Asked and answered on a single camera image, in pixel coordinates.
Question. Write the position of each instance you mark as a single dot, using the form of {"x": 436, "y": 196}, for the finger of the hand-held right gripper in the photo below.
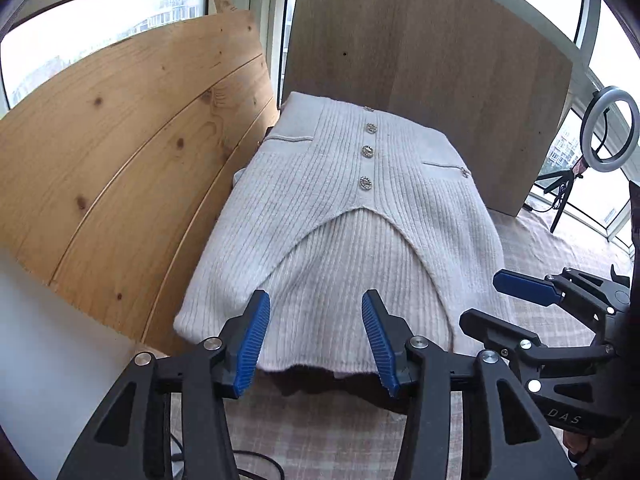
{"x": 500, "y": 332}
{"x": 525, "y": 287}

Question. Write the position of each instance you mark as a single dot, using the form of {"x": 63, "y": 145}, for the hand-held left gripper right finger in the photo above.
{"x": 377, "y": 345}

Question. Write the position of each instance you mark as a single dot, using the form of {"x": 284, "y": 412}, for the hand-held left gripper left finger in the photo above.
{"x": 252, "y": 345}

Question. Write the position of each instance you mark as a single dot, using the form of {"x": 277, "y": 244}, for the cream knit sweater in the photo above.
{"x": 340, "y": 260}

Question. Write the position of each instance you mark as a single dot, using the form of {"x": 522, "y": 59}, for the person's right hand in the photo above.
{"x": 575, "y": 447}

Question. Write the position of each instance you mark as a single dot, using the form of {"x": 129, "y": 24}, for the pink plaid blanket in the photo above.
{"x": 545, "y": 250}

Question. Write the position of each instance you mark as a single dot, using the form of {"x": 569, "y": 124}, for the black tripod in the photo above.
{"x": 561, "y": 205}

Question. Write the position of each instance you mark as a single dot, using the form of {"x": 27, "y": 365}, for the pine wood board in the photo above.
{"x": 125, "y": 160}

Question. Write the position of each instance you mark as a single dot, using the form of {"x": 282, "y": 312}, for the grey-brown wooden board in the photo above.
{"x": 425, "y": 35}

